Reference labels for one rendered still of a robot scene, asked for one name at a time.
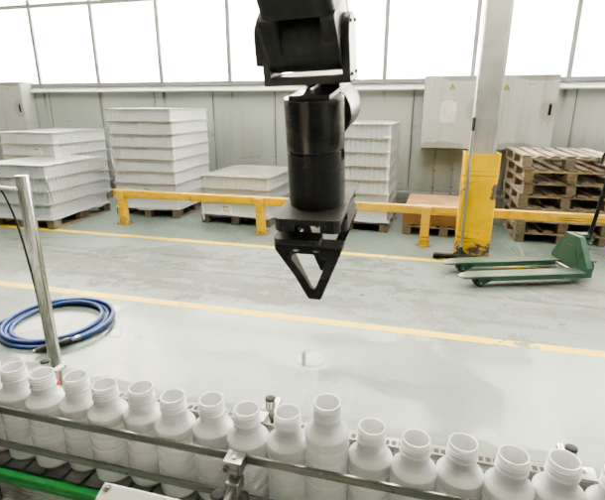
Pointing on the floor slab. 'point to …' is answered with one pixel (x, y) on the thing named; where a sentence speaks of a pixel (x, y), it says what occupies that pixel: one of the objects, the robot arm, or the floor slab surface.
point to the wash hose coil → (58, 336)
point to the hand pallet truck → (565, 250)
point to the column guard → (477, 202)
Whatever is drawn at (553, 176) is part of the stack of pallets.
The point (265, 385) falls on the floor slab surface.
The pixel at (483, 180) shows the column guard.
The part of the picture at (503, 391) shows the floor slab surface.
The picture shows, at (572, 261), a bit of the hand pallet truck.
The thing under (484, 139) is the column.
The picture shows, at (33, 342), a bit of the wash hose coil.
